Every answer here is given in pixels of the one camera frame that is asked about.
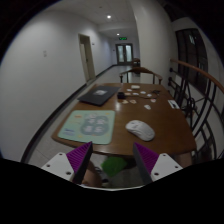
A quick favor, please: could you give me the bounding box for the white paper card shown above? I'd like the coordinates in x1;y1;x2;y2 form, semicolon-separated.
167;99;181;110

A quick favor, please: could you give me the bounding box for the dark framed window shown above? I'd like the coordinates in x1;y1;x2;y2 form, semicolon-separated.
175;28;208;96

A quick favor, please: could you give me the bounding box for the wooden armchair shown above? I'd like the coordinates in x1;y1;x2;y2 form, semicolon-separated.
119;66;164;85

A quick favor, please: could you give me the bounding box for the black closed laptop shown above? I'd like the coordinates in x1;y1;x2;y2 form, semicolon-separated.
77;85;122;107

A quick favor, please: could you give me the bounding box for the white corridor door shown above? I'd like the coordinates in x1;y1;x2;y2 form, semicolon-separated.
78;33;97;83

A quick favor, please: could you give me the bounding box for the pale green printed mouse pad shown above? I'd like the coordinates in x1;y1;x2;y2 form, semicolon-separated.
57;109;116;146

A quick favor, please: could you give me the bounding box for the green plastic object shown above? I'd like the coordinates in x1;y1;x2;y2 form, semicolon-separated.
100;156;129;178

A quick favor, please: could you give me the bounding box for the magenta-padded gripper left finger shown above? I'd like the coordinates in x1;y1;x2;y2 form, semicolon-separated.
41;141;94;185

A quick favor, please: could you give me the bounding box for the black railing with wooden handrail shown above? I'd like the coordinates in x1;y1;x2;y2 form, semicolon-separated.
167;58;224;164

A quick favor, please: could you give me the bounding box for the glazed double door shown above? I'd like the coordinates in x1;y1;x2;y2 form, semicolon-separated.
115;42;134;66

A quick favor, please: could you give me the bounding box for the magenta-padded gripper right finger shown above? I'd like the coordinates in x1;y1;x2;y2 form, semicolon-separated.
132;142;184;185

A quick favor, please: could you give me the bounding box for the white perforated computer mouse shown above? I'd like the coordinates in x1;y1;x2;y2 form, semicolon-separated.
125;119;156;142

